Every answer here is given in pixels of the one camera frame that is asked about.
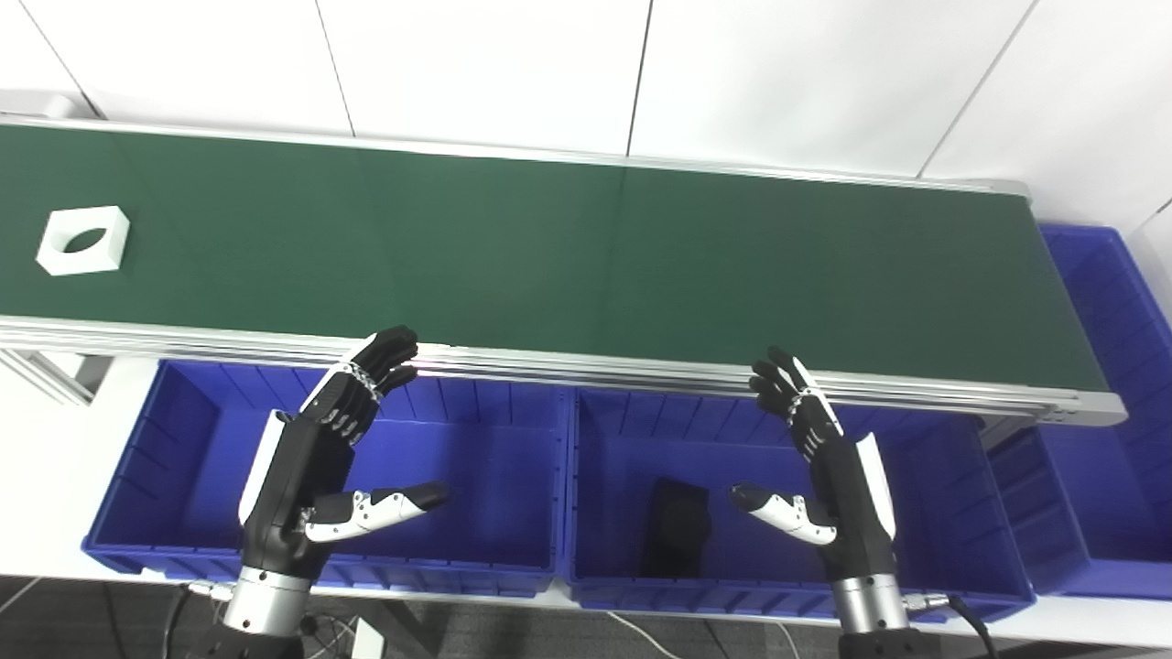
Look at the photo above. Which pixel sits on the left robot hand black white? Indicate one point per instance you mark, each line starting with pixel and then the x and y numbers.
pixel 298 476

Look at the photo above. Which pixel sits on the white square part with hole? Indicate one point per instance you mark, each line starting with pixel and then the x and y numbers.
pixel 57 261

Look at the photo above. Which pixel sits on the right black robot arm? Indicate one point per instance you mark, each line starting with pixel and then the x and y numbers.
pixel 868 609

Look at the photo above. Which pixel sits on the aluminium conveyor leg frame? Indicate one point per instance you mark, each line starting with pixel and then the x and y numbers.
pixel 55 371

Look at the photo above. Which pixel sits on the black block part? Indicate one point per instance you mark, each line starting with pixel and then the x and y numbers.
pixel 676 531

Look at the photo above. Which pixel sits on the blue plastic bin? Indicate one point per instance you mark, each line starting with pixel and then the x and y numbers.
pixel 934 522
pixel 476 485
pixel 1099 476

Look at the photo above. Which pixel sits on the small white box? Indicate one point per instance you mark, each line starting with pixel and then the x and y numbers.
pixel 368 641

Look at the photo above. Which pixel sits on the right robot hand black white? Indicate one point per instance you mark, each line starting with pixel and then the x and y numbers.
pixel 851 513

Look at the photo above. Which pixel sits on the green conveyor belt aluminium frame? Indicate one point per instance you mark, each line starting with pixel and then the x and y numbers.
pixel 586 265

